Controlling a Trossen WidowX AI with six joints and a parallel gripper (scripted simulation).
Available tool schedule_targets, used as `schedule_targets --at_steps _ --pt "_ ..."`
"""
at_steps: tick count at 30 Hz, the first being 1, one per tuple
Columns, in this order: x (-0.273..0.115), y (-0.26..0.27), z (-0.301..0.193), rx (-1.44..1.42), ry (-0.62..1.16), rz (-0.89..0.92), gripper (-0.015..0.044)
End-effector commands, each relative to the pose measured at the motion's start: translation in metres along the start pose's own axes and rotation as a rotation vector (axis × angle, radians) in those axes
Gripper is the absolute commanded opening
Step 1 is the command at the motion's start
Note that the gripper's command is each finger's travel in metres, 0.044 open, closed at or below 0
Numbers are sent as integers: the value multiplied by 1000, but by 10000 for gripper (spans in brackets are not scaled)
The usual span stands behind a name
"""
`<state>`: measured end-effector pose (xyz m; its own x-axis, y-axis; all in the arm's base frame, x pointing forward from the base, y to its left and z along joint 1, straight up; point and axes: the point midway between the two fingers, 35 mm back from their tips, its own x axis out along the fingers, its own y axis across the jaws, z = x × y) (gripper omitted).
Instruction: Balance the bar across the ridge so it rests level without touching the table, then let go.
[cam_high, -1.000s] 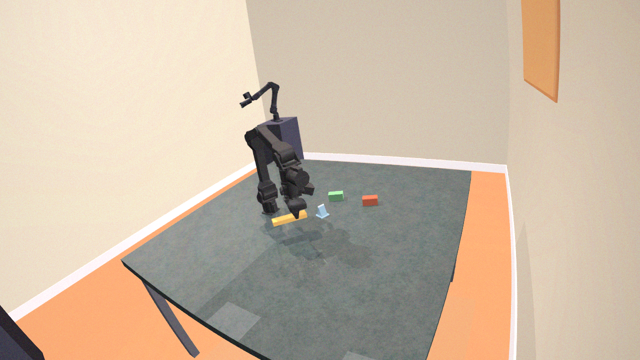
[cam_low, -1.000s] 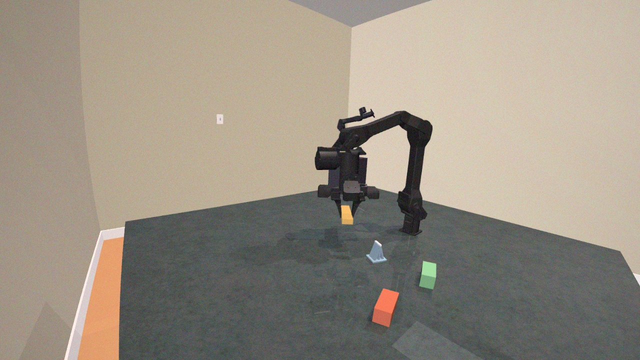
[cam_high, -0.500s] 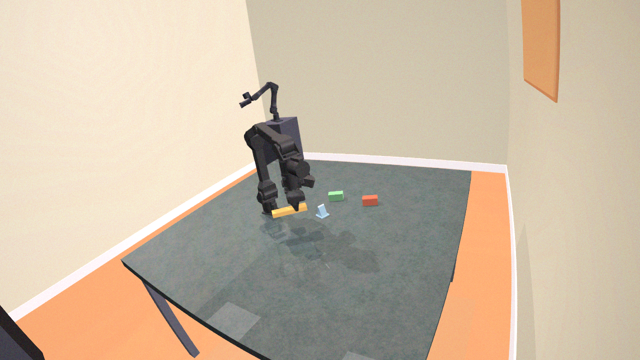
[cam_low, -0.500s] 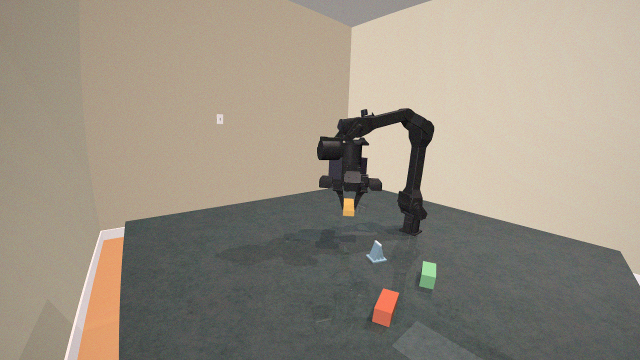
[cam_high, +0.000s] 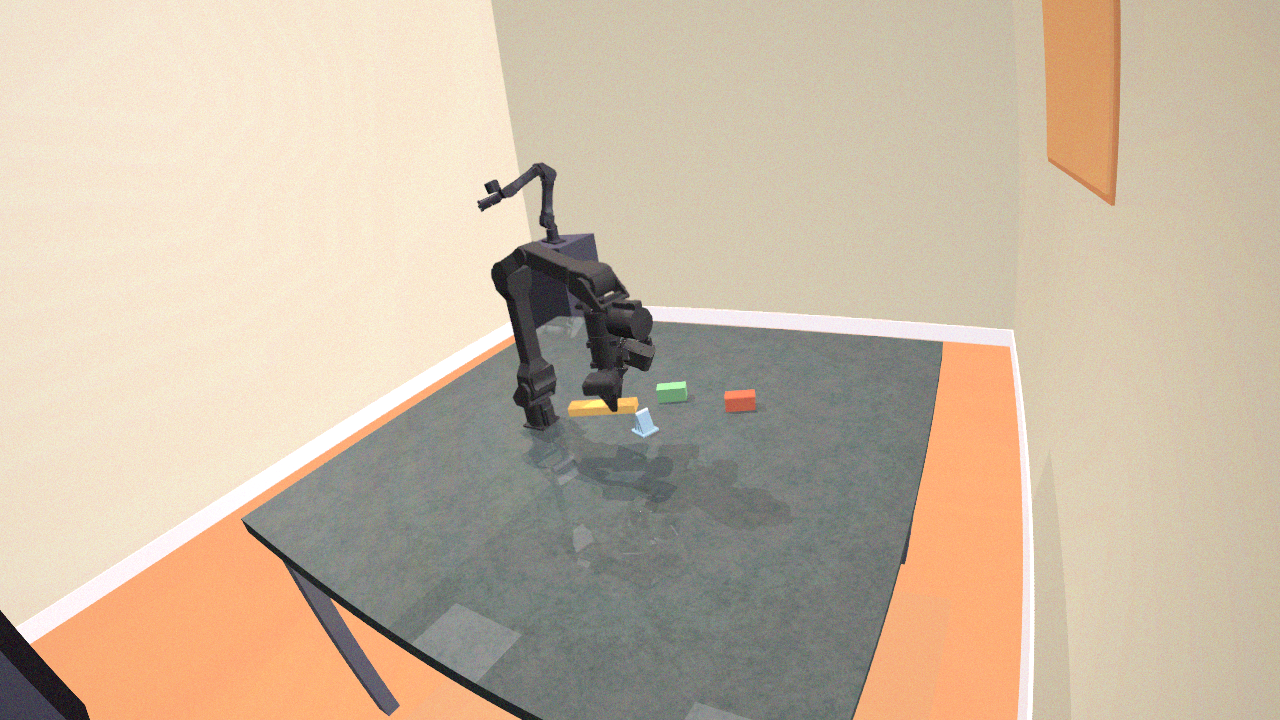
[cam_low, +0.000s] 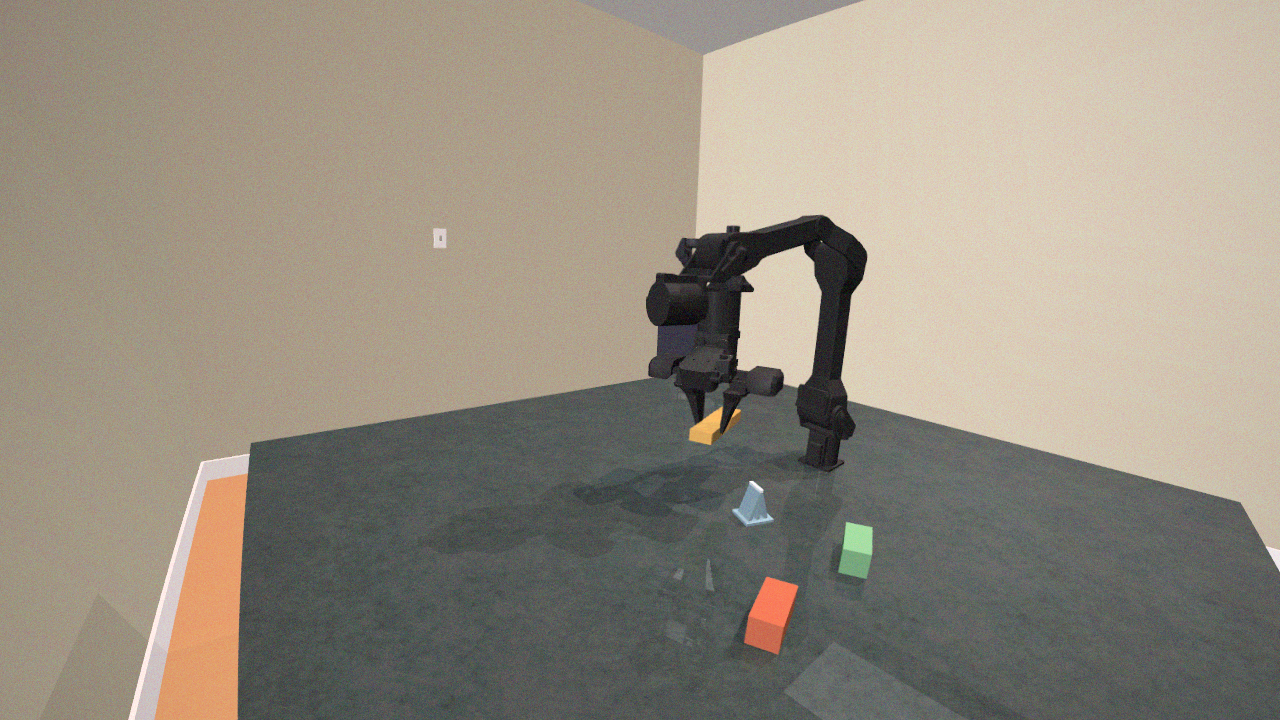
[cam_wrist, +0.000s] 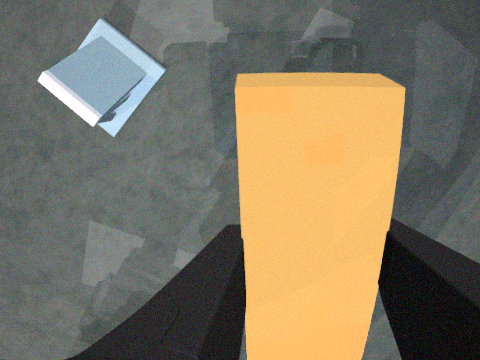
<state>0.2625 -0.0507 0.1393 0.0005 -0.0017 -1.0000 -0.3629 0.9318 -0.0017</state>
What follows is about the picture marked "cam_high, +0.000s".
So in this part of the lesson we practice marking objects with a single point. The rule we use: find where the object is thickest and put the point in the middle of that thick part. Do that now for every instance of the yellow-orange bar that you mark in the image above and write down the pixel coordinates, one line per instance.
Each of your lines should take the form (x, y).
(598, 407)

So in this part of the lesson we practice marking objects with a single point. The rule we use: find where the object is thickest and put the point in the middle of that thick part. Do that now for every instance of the light green block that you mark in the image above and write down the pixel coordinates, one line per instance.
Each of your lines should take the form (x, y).
(671, 392)

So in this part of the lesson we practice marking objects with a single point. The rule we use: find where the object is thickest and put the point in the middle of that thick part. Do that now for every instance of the orange block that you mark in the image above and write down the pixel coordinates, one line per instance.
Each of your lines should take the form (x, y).
(743, 400)

